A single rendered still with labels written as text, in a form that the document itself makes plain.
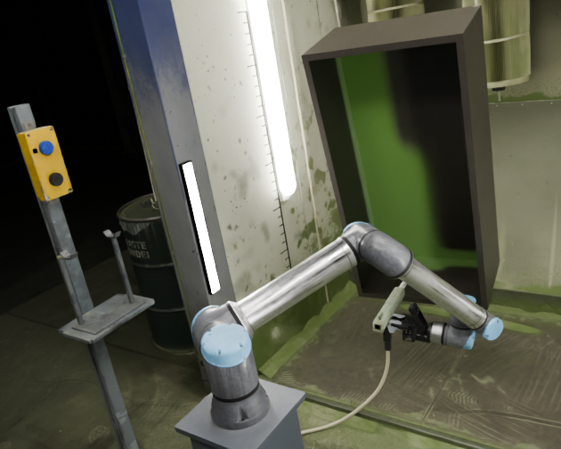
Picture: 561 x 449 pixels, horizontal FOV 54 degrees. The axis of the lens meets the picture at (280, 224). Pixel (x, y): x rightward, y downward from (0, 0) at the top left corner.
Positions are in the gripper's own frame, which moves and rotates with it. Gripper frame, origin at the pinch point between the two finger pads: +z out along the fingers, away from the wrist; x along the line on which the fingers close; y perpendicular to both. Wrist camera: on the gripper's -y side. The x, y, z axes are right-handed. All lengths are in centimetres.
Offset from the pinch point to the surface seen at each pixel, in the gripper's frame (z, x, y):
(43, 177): 109, -63, -78
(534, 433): -63, -2, 41
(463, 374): -30, 30, 46
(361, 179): 26, 47, -43
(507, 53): -27, 126, -89
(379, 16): 44, 134, -108
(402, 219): 8, 56, -20
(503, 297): -40, 96, 41
